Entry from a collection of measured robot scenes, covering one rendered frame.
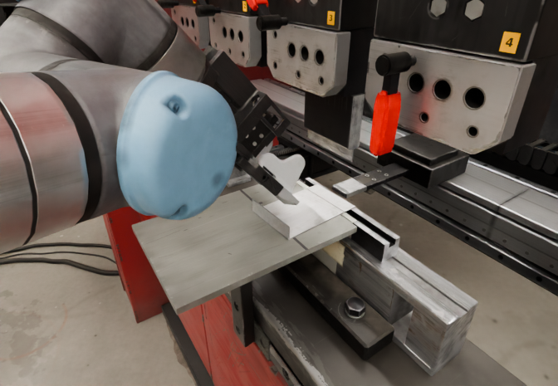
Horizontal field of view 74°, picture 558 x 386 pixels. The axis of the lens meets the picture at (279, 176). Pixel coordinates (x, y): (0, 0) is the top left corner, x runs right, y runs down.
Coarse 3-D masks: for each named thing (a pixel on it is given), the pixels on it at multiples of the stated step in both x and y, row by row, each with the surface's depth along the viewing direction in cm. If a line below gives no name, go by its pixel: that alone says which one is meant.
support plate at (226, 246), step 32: (256, 192) 60; (160, 224) 52; (192, 224) 52; (224, 224) 52; (256, 224) 52; (352, 224) 52; (160, 256) 46; (192, 256) 46; (224, 256) 46; (256, 256) 46; (288, 256) 46; (192, 288) 42; (224, 288) 42
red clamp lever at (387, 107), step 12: (384, 60) 32; (396, 60) 32; (408, 60) 33; (384, 72) 32; (396, 72) 33; (384, 84) 34; (396, 84) 34; (384, 96) 34; (396, 96) 34; (384, 108) 34; (396, 108) 34; (384, 120) 34; (396, 120) 35; (372, 132) 36; (384, 132) 35; (372, 144) 36; (384, 144) 36
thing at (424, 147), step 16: (400, 144) 68; (416, 144) 68; (432, 144) 68; (384, 160) 70; (400, 160) 67; (416, 160) 65; (432, 160) 63; (448, 160) 65; (464, 160) 67; (368, 176) 63; (384, 176) 64; (400, 176) 65; (416, 176) 65; (432, 176) 63; (448, 176) 66; (352, 192) 59
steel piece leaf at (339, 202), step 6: (312, 186) 61; (318, 186) 61; (312, 192) 60; (318, 192) 60; (324, 192) 60; (330, 192) 60; (324, 198) 58; (330, 198) 58; (336, 198) 58; (336, 204) 56; (342, 204) 56; (348, 204) 56; (342, 210) 55; (348, 210) 55
